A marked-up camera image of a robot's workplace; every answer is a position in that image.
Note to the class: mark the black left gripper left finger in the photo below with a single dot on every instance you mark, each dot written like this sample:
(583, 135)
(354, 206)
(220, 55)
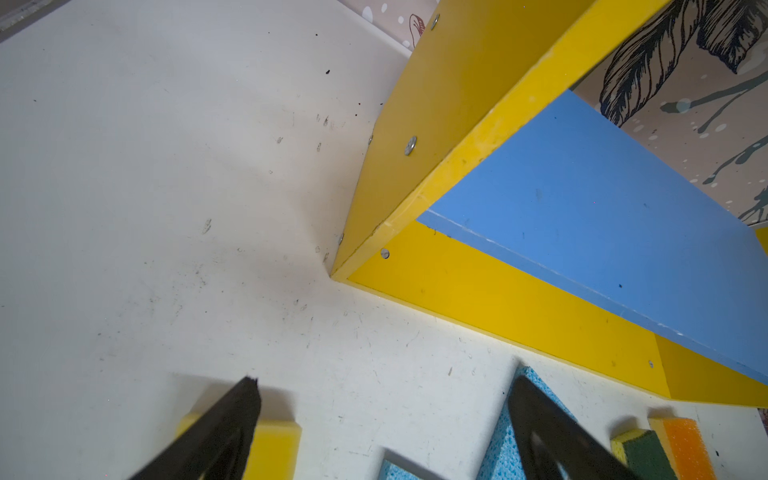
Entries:
(217, 445)

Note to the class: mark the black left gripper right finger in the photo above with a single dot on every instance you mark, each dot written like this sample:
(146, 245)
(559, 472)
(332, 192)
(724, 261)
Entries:
(551, 444)

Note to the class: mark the yellow sponge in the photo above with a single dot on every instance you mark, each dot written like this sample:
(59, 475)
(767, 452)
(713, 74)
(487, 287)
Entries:
(274, 451)

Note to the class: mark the blue sponge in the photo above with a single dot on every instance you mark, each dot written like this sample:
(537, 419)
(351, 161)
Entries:
(502, 460)
(393, 471)

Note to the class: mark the yellow shelf with coloured boards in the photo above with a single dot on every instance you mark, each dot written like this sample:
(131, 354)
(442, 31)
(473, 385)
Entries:
(586, 179)

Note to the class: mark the dark green wavy sponge right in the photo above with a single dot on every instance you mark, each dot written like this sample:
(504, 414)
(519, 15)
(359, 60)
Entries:
(641, 452)

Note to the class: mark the orange sponge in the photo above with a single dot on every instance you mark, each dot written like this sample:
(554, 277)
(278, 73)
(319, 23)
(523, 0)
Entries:
(683, 444)

